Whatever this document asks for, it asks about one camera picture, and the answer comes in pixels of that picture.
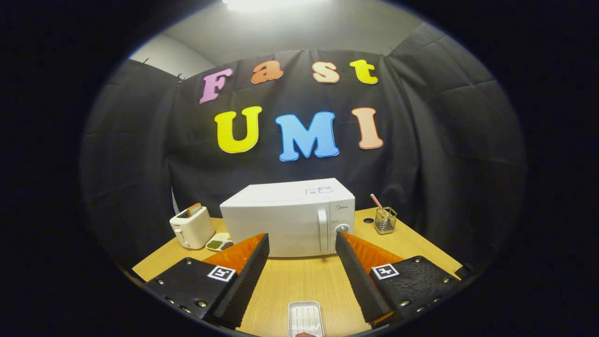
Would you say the white toaster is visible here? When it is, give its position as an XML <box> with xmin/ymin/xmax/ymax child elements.
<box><xmin>169</xmin><ymin>206</ymin><xmax>216</xmax><ymax>249</ymax></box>

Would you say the wire mesh holder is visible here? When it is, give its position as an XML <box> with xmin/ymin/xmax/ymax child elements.
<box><xmin>374</xmin><ymin>206</ymin><xmax>398</xmax><ymax>234</ymax></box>

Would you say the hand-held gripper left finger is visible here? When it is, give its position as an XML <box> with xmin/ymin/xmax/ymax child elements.
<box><xmin>144</xmin><ymin>233</ymin><xmax>270</xmax><ymax>330</ymax></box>

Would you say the white microwave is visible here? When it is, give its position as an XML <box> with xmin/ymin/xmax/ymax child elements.
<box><xmin>219</xmin><ymin>177</ymin><xmax>356</xmax><ymax>258</ymax></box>

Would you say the white rectangular tray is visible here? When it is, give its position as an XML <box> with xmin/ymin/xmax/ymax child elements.
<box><xmin>287</xmin><ymin>300</ymin><xmax>325</xmax><ymax>337</ymax></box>

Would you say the ceiling light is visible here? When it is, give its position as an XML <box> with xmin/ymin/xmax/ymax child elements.
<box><xmin>222</xmin><ymin>0</ymin><xmax>328</xmax><ymax>12</ymax></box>

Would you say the white divided bean dish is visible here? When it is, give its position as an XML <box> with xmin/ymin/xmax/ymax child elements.
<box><xmin>205</xmin><ymin>232</ymin><xmax>233</xmax><ymax>252</ymax></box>

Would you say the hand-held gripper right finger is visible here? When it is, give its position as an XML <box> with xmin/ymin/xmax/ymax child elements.
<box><xmin>335</xmin><ymin>231</ymin><xmax>464</xmax><ymax>328</ymax></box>

